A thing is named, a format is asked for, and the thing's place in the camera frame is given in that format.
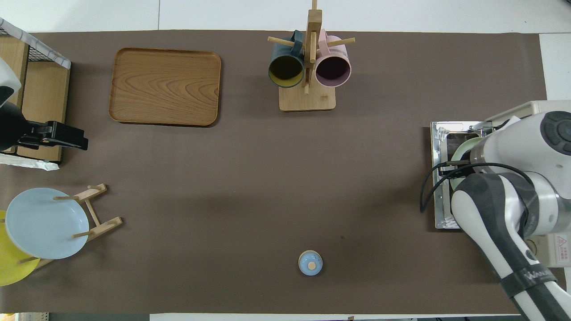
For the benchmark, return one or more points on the pink mug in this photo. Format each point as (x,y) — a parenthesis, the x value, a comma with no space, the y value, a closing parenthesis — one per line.
(332,69)

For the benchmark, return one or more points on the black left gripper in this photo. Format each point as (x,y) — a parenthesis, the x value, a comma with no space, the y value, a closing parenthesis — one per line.
(38,136)

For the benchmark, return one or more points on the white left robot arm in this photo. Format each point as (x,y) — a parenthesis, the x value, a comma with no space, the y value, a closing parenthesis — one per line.
(9,125)

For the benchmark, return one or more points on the pale green plate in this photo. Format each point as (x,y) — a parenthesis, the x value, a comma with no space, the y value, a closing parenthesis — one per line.
(459,156)

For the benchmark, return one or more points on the light blue plate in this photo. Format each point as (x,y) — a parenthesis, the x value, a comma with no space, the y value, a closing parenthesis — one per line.
(44,223)

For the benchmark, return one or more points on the dark teal mug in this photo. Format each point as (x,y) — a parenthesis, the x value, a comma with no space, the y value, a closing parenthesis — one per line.
(285,67)

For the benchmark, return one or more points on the wooden plate rack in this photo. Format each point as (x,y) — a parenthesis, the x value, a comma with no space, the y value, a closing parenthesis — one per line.
(105,225)

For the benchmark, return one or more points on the wooden serving tray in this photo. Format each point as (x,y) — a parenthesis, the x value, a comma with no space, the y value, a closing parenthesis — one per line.
(165,89)

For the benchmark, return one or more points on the brown table mat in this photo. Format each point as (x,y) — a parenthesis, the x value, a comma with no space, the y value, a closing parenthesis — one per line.
(379,111)

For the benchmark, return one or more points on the wooden mug tree stand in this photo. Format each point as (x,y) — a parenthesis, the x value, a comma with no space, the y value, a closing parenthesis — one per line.
(308,100)

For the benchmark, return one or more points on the yellow plate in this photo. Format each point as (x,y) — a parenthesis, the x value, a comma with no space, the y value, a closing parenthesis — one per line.
(11,269)

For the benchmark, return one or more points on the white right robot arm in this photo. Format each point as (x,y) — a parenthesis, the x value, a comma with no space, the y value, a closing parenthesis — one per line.
(504,214)

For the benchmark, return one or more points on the white toaster oven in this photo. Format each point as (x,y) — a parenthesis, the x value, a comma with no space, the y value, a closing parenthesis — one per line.
(560,247)

